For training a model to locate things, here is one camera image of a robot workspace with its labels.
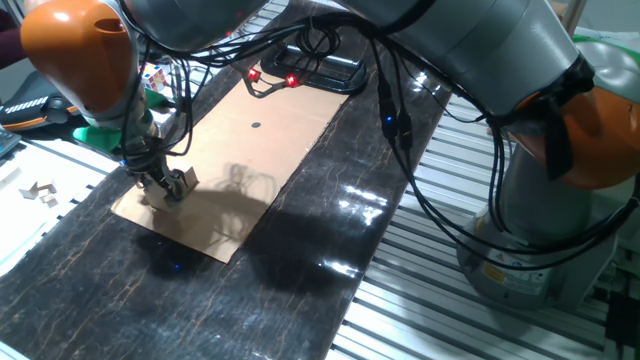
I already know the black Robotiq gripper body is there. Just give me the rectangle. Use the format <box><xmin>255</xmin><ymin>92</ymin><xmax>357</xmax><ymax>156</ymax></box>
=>
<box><xmin>122</xmin><ymin>147</ymin><xmax>169</xmax><ymax>181</ymax></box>

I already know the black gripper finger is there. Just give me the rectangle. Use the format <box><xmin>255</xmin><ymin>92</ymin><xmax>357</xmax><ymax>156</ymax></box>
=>
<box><xmin>162</xmin><ymin>169</ymin><xmax>189</xmax><ymax>204</ymax></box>
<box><xmin>135</xmin><ymin>172</ymin><xmax>156</xmax><ymax>199</ymax></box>

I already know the light wooden cube block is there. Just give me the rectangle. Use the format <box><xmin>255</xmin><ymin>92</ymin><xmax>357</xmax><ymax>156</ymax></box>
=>
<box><xmin>177</xmin><ymin>166</ymin><xmax>200</xmax><ymax>194</ymax></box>
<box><xmin>142</xmin><ymin>182</ymin><xmax>184</xmax><ymax>212</ymax></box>

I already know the person forearm dark sleeve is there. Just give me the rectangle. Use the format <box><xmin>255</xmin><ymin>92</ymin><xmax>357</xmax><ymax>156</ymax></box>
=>
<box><xmin>0</xmin><ymin>8</ymin><xmax>29</xmax><ymax>71</ymax></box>

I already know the brown cardboard sheet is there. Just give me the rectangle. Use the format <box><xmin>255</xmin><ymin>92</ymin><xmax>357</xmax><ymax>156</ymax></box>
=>
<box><xmin>110</xmin><ymin>64</ymin><xmax>350</xmax><ymax>264</ymax></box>

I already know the Rubik's cube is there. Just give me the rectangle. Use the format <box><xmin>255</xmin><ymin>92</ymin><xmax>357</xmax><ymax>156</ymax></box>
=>
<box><xmin>141</xmin><ymin>62</ymin><xmax>169</xmax><ymax>94</ymax></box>

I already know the orange black teach pendant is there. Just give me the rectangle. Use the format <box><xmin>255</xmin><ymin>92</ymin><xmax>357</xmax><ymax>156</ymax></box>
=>
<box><xmin>0</xmin><ymin>69</ymin><xmax>84</xmax><ymax>132</ymax></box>

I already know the white paper sheet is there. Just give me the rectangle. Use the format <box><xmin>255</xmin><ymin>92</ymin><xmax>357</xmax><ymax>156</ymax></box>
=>
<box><xmin>0</xmin><ymin>144</ymin><xmax>101</xmax><ymax>276</ymax></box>

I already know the small wooden stick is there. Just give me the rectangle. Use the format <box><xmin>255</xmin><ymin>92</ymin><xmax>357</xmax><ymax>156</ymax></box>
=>
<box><xmin>0</xmin><ymin>166</ymin><xmax>25</xmax><ymax>192</ymax></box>

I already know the dark marble pattern mat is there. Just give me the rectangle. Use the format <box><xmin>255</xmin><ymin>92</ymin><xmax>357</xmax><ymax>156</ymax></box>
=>
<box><xmin>0</xmin><ymin>0</ymin><xmax>461</xmax><ymax>360</ymax></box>

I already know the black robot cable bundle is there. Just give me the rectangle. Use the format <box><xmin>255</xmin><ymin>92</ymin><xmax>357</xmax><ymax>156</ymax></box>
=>
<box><xmin>117</xmin><ymin>17</ymin><xmax>640</xmax><ymax>274</ymax></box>

